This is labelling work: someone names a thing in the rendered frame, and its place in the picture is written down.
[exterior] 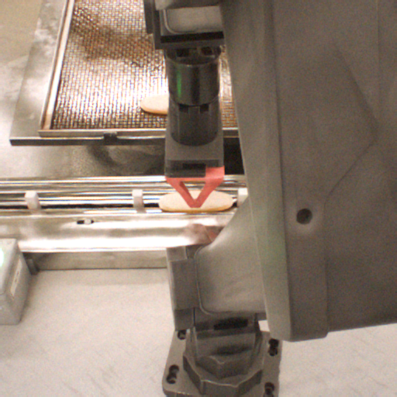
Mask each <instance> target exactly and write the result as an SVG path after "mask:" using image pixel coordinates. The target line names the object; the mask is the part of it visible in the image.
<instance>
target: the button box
mask: <svg viewBox="0 0 397 397"><path fill-rule="evenodd" d="M0 249H1V250H2V253H3V262H2V266H1V267H0V325H18V324H19V322H20V318H21V315H22V309H23V305H24V302H25V299H26V296H27V292H28V289H29V283H30V280H31V275H37V274H39V272H37V270H36V266H35V264H34V261H33V259H32V258H23V255H22V252H21V250H20V247H19V245H18V242H17V240H16V239H0Z"/></svg>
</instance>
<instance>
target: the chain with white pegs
mask: <svg viewBox="0 0 397 397"><path fill-rule="evenodd" d="M132 197H133V205H66V206H63V205H46V206H44V205H41V204H40V200H39V197H38V194H37V192H35V191H31V192H26V196H25V199H26V202H27V206H25V205H10V206H0V209H117V208H160V206H159V203H158V205H156V203H144V200H143V190H133V194H132ZM246 197H247V189H246V188H239V189H238V196H237V202H234V203H233V205H231V206H230V207H240V206H241V205H242V203H243V201H244V200H245V198H246Z"/></svg>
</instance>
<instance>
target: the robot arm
mask: <svg viewBox="0 0 397 397"><path fill-rule="evenodd" d="M142 4H143V14H144V21H145V27H146V32H147V34H148V33H151V34H152V40H153V45H154V50H163V55H164V59H165V61H166V71H167V93H168V99H167V100H168V107H167V126H166V130H165V146H164V156H165V168H164V173H165V179H166V182H167V183H169V184H170V185H171V186H172V187H173V189H174V190H175V191H176V192H177V193H178V194H179V195H180V196H181V197H182V198H183V199H184V201H186V202H187V205H188V206H189V208H191V209H194V208H201V207H202V206H203V203H204V202H205V201H206V199H207V198H208V197H209V195H210V194H211V193H212V192H213V191H214V190H215V189H216V187H218V186H219V184H220V183H221V182H222V181H223V179H224V166H223V158H224V154H223V121H222V119H221V108H220V106H219V100H220V98H219V93H220V75H221V47H220V46H222V45H225V47H226V57H227V63H228V68H229V74H230V84H231V85H232V90H233V100H234V105H235V112H236V121H237V128H238V133H239V138H240V149H241V153H242V160H243V169H244V176H245V181H246V186H247V197H246V198H245V200H244V201H243V203H242V205H241V206H240V207H239V208H238V210H237V211H236V213H235V214H234V215H233V216H232V217H231V218H230V220H229V222H228V223H227V224H226V226H225V227H224V228H223V230H222V231H221V233H220V234H219V235H218V236H217V237H216V239H215V240H214V241H213V242H209V243H196V244H189V245H181V246H174V247H165V252H166V262H167V278H168V286H170V293H171V307H172V313H173V320H174V335H173V338H172V341H171V348H169V351H168V355H167V361H166V364H165V368H164V374H163V378H162V389H163V393H164V394H165V395H166V396H167V397H278V392H279V382H280V372H281V353H282V344H283V341H285V342H290V343H295V342H301V341H307V340H319V339H324V338H326V335H327V334H328V333H331V332H336V331H342V330H353V329H360V328H365V327H372V326H384V325H389V324H396V323H397V0H142ZM205 164H206V165H205ZM195 180H200V181H205V186H204V187H203V189H202V191H201V192H200V193H199V195H198V197H197V198H192V195H191V194H190V192H189V191H188V189H187V187H186V185H184V183H183V181H195ZM262 320H267V321H268V329H269V331H270V332H268V331H263V330H260V326H259V322H258V321H262Z"/></svg>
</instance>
